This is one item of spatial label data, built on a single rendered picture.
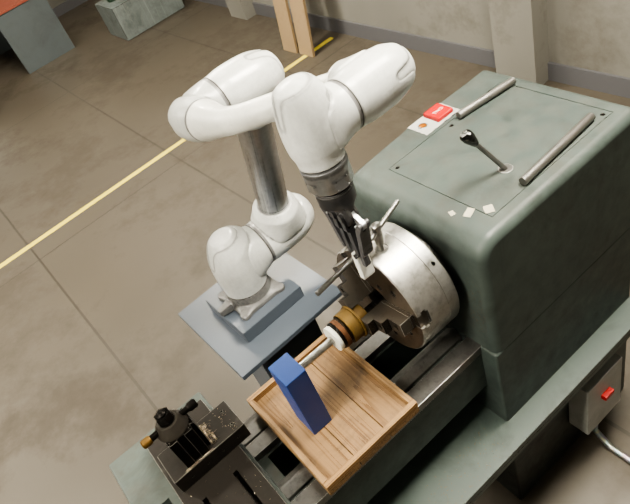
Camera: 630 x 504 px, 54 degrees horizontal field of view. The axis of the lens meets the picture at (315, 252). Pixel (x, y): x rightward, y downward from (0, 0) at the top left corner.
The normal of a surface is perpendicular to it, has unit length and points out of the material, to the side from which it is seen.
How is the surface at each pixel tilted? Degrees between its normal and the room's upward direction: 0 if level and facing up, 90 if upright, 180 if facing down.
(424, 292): 59
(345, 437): 0
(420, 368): 29
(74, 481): 0
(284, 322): 0
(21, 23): 90
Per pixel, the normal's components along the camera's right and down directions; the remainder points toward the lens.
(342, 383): -0.29, -0.70
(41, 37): 0.62, 0.39
